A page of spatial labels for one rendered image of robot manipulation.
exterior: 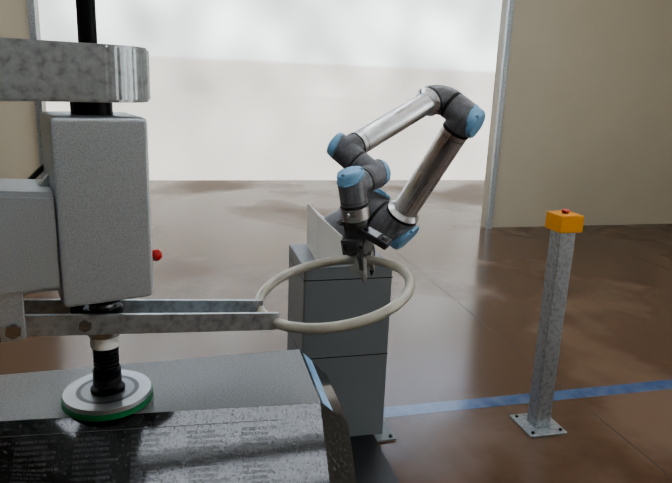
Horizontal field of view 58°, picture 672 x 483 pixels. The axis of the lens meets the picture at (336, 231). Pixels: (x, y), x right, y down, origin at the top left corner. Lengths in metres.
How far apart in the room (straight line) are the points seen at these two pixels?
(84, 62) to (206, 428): 0.90
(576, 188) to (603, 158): 0.49
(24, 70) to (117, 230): 0.38
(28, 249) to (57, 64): 0.39
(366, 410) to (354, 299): 0.56
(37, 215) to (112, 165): 0.18
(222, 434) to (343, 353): 1.25
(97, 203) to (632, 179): 7.60
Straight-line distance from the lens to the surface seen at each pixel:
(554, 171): 7.78
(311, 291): 2.60
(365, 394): 2.88
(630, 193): 8.50
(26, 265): 1.44
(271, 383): 1.72
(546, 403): 3.21
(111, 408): 1.60
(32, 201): 1.41
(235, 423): 1.60
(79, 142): 1.39
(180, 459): 1.59
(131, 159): 1.41
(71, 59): 1.38
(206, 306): 1.73
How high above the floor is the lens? 1.61
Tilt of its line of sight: 14 degrees down
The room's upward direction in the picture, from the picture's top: 2 degrees clockwise
